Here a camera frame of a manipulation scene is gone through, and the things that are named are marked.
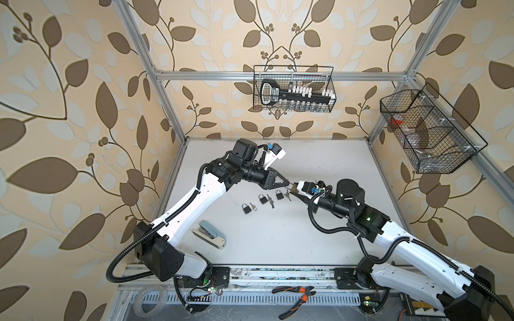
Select black white tool in basket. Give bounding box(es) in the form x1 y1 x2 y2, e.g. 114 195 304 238
257 79 336 106

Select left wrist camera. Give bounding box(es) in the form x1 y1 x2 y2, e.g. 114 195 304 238
263 143 286 170

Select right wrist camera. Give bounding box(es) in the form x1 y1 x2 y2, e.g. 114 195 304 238
297 181 325 197

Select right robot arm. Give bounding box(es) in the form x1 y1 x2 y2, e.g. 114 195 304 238
292 179 513 320

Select red cap item in basket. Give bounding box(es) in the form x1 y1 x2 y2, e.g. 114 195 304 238
390 114 404 127

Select black padlock with keys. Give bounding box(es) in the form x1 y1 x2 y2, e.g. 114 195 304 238
258 194 274 209

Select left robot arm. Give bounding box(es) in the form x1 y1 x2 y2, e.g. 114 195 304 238
106 139 289 286

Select right wire basket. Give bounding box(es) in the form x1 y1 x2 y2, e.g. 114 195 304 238
380 83 488 174

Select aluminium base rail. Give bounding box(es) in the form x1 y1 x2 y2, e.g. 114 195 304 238
117 264 386 306

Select wire basket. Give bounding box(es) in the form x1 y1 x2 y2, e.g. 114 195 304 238
253 64 337 113
380 83 488 174

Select brass padlock shackle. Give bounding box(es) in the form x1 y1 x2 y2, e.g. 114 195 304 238
288 183 298 194

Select back wire basket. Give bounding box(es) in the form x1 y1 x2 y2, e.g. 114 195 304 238
253 64 337 113

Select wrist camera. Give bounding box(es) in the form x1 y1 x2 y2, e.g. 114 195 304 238
263 143 286 170
297 181 325 197

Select black power board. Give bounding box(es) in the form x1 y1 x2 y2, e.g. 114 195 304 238
400 293 446 318

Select clear tape roll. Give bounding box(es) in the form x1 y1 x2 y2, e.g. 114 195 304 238
133 285 168 318

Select red orange pliers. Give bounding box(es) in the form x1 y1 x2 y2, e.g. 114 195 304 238
271 285 317 320

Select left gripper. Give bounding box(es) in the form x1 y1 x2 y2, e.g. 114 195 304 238
240 162 291 191

